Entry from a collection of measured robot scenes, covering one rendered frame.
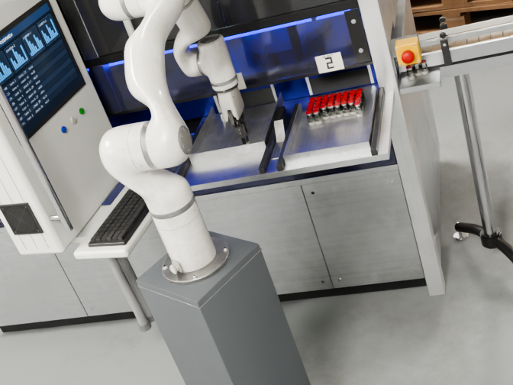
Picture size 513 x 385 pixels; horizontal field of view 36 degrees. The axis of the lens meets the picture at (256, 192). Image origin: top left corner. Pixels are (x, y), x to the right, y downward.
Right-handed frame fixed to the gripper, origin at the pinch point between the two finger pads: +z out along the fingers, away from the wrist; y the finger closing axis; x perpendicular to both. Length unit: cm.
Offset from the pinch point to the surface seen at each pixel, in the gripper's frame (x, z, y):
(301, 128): 18.1, 5.9, -3.9
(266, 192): -6.2, 37.2, -19.2
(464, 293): 56, 94, -18
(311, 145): 23.0, 5.8, 8.4
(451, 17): 57, 85, -268
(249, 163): 3.3, 5.9, 12.3
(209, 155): -10.9, 4.0, 6.5
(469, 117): 68, 29, -34
